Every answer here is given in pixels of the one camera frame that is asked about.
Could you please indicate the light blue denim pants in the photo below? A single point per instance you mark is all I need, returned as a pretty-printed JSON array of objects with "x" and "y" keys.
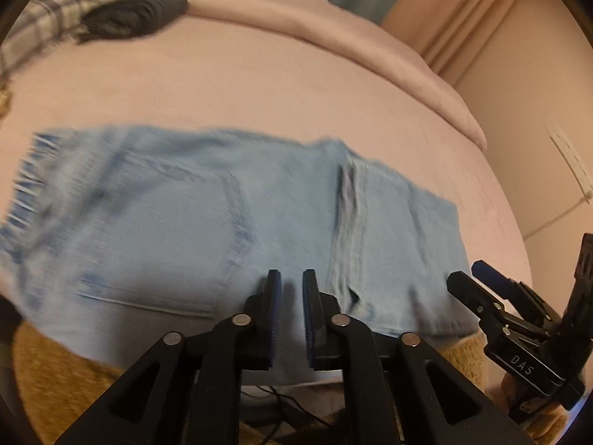
[{"x": 185, "y": 222}]

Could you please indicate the pink bed blanket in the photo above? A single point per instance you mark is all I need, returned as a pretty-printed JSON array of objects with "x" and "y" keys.
[{"x": 208, "y": 83}]

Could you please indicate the pink duvet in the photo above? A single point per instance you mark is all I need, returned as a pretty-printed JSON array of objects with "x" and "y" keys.
[{"x": 324, "y": 28}]

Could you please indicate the person's right hand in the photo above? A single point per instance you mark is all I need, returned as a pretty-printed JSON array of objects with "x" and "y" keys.
[{"x": 549, "y": 419}]

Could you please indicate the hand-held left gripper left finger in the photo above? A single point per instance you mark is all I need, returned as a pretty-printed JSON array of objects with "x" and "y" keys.
[{"x": 276, "y": 315}]

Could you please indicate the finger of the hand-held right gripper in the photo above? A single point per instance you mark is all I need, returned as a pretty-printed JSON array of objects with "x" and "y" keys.
[
  {"x": 491, "y": 276},
  {"x": 470, "y": 289}
]

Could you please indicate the large plaid pillow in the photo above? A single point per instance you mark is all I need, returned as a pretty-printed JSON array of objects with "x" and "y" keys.
[{"x": 41, "y": 23}]

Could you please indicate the yellow shaggy rug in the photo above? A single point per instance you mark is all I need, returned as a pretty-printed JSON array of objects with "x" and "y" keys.
[{"x": 51, "y": 380}]

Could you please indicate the dark folded clothing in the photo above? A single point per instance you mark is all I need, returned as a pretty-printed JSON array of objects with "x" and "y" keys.
[{"x": 134, "y": 11}]

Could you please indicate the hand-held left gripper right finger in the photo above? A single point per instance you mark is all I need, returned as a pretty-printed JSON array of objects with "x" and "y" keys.
[{"x": 308, "y": 322}]

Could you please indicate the pink curtain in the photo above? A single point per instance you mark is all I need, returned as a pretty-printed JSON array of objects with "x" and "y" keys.
[{"x": 463, "y": 18}]

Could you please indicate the white wall socket strip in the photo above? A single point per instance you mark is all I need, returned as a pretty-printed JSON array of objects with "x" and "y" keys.
[{"x": 570, "y": 157}]

